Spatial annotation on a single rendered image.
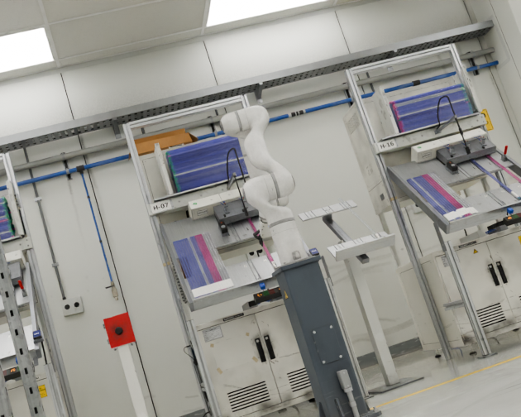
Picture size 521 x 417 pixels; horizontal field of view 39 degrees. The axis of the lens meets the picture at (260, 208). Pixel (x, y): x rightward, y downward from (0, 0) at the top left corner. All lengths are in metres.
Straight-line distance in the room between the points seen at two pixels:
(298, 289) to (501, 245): 1.77
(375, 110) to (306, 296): 2.04
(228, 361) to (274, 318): 0.34
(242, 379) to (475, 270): 1.50
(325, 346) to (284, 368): 0.98
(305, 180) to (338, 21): 1.49
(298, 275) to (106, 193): 2.98
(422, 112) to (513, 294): 1.24
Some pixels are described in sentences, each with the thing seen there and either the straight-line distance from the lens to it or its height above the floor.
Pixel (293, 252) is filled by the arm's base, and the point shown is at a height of 0.75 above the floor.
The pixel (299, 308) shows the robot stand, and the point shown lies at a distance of 3.09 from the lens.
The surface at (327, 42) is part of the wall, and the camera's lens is 6.47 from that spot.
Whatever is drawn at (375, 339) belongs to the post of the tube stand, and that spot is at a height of 0.26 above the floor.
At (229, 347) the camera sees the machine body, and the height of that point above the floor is 0.46.
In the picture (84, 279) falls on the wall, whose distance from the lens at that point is 5.71.
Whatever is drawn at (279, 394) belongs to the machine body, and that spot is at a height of 0.14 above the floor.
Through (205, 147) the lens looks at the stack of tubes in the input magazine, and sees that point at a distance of 4.35.
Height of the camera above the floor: 0.42
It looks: 10 degrees up
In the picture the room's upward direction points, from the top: 18 degrees counter-clockwise
